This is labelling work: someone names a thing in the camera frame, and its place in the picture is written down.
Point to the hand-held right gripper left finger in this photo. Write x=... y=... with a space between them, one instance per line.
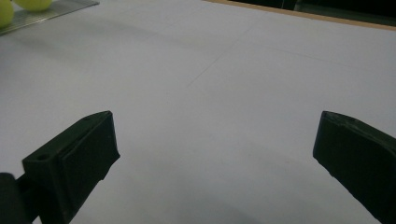
x=74 y=161

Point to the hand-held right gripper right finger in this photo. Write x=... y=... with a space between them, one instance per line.
x=358 y=155

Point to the clear plastic container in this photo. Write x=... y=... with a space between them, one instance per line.
x=56 y=11

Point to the yellow tennis ball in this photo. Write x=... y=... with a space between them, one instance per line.
x=5 y=14
x=32 y=4

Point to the wooden table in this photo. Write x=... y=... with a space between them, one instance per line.
x=311 y=15

